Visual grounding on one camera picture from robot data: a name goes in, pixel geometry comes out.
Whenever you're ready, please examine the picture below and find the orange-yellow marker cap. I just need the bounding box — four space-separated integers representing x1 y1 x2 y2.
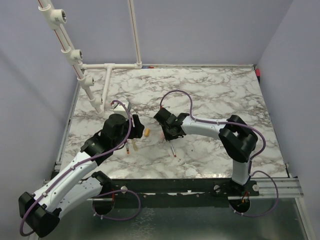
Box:
144 128 151 137

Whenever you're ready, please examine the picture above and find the yellow highlighter pen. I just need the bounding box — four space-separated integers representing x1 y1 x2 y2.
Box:
131 140 139 152

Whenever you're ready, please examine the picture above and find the red orange-ended pen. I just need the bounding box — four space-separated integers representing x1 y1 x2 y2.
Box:
125 142 130 155

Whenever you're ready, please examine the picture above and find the white red-tipped pen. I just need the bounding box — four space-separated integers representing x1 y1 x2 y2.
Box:
170 144 177 158

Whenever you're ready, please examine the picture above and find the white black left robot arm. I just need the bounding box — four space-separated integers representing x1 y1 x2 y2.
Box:
18 113 145 238

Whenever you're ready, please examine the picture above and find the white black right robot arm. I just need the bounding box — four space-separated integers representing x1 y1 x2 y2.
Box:
153 107 258 196

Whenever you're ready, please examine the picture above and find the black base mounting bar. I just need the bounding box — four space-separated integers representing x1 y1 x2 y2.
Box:
82 177 261 209

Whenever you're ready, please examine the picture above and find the red black corner clamp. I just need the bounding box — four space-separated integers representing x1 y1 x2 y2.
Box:
255 68 261 82

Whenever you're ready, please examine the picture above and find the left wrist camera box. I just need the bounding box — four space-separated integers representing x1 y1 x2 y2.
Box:
113 100 131 117

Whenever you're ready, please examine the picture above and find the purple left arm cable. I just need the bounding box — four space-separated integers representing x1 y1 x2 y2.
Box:
19 99 142 237

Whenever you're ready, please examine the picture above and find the aluminium rail frame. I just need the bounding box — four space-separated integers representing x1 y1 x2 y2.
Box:
34 177 303 206

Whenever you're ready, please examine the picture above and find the white PVC pipe frame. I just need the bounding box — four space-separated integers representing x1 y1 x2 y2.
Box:
37 0 143 118

